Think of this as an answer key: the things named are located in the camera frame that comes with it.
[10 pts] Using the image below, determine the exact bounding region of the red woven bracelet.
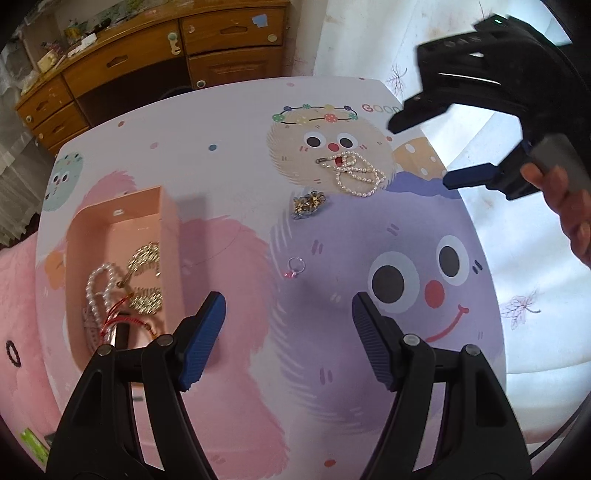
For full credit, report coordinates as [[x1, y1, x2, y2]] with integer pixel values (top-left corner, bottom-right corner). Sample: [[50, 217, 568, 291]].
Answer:
[[98, 297, 164, 345]]

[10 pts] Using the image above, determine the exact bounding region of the blue gold flower brooch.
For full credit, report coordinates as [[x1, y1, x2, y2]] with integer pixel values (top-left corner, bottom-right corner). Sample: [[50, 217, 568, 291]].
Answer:
[[293, 191, 327, 219]]

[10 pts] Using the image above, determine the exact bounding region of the wooden desk with drawers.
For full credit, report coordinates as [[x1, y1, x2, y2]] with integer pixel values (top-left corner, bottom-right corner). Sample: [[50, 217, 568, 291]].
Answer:
[[15, 1, 290, 154]]

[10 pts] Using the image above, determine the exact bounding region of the gold chain bracelet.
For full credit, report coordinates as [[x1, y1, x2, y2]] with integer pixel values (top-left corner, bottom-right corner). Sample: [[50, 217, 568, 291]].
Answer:
[[117, 241, 164, 316]]

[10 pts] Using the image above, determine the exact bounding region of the pink plastic organizer box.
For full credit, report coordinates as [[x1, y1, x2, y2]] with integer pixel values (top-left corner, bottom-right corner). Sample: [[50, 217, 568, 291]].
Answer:
[[65, 186, 184, 368]]

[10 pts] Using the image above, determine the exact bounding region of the green packet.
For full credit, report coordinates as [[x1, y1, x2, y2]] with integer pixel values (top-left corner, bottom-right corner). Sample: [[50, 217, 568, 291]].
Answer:
[[20, 428, 49, 465]]

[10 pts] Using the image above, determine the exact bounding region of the large white pearl bracelet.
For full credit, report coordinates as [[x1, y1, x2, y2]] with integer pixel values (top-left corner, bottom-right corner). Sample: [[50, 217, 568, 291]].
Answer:
[[85, 262, 122, 333]]

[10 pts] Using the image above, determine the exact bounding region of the right hand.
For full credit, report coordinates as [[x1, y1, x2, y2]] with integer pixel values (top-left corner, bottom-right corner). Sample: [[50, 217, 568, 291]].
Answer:
[[521, 163, 591, 267]]

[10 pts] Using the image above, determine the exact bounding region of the silver ring pink gem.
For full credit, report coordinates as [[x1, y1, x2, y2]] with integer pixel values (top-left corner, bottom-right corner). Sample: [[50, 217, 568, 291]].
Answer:
[[284, 257, 305, 279]]

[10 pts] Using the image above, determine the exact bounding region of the cartoon printed tablecloth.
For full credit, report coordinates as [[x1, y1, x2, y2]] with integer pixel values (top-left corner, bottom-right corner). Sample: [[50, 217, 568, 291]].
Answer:
[[36, 77, 506, 479]]

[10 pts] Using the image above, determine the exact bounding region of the small pearl necklace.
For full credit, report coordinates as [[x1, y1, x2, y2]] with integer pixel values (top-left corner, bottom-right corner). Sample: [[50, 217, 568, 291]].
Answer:
[[315, 150, 388, 198]]

